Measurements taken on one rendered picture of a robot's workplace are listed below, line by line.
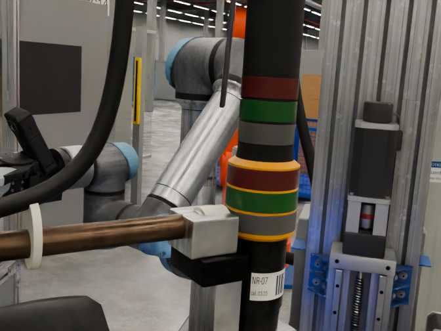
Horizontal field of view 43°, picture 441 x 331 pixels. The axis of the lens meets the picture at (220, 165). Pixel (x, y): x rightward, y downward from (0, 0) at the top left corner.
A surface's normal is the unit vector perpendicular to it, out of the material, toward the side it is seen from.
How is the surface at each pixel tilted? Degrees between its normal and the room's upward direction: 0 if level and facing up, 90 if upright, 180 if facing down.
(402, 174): 90
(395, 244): 90
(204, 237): 90
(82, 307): 33
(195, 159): 61
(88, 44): 90
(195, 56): 75
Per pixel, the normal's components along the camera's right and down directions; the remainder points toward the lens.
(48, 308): 0.49, -0.73
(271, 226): 0.22, 0.18
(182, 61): -0.62, 0.00
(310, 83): -0.43, 0.13
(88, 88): 0.90, 0.13
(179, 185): 0.23, -0.31
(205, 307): -0.85, 0.04
